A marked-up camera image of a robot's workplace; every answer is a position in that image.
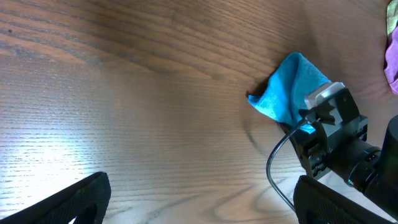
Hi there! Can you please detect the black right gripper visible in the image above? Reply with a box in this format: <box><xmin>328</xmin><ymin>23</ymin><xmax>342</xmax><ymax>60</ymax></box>
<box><xmin>290</xmin><ymin>88</ymin><xmax>368</xmax><ymax>180</ymax></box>

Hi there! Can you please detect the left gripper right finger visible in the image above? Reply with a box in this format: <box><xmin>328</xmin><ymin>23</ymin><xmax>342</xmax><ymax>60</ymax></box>
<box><xmin>294</xmin><ymin>175</ymin><xmax>395</xmax><ymax>224</ymax></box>

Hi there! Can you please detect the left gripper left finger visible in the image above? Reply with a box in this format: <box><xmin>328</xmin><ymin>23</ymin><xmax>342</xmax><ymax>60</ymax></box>
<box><xmin>1</xmin><ymin>172</ymin><xmax>111</xmax><ymax>224</ymax></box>

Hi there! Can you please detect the blue microfiber cloth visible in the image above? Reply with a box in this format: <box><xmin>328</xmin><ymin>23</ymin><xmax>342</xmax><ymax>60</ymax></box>
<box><xmin>248</xmin><ymin>52</ymin><xmax>330</xmax><ymax>127</ymax></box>

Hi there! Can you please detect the purple microfiber cloth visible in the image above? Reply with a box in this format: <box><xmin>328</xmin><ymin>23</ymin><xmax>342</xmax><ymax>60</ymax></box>
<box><xmin>384</xmin><ymin>27</ymin><xmax>397</xmax><ymax>95</ymax></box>

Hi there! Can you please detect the green microfiber cloth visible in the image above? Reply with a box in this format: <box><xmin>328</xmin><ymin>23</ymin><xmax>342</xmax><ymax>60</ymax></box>
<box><xmin>386</xmin><ymin>0</ymin><xmax>398</xmax><ymax>35</ymax></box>

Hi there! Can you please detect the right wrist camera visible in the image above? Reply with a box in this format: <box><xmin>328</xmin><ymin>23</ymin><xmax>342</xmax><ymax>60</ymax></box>
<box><xmin>304</xmin><ymin>82</ymin><xmax>345</xmax><ymax>110</ymax></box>

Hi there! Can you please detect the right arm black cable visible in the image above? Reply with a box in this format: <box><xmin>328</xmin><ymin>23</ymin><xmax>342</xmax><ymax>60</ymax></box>
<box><xmin>266</xmin><ymin>118</ymin><xmax>312</xmax><ymax>213</ymax></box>

